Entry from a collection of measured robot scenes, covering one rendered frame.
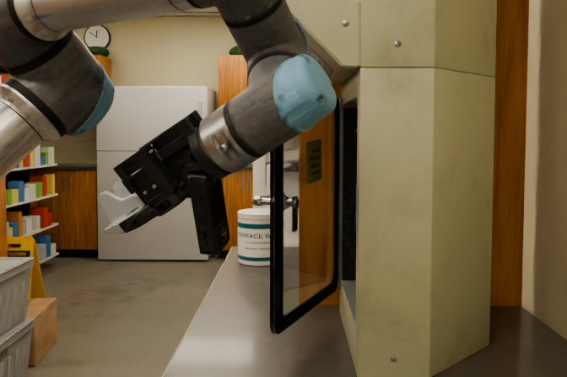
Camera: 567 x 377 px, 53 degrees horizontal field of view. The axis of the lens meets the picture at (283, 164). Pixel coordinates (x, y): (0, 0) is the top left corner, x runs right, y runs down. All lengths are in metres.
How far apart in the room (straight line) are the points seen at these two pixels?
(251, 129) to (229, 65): 5.53
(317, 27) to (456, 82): 0.24
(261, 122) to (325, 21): 0.29
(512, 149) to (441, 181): 0.43
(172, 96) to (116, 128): 0.66
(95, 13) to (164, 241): 5.28
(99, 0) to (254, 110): 0.25
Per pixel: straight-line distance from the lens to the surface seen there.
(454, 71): 0.93
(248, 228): 1.60
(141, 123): 5.93
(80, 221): 6.33
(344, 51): 0.86
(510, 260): 1.33
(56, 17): 0.81
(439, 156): 0.88
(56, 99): 0.91
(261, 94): 0.61
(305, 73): 0.59
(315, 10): 0.86
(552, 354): 1.11
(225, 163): 0.65
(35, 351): 3.63
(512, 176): 1.31
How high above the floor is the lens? 1.31
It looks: 3 degrees down
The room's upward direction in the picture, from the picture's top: straight up
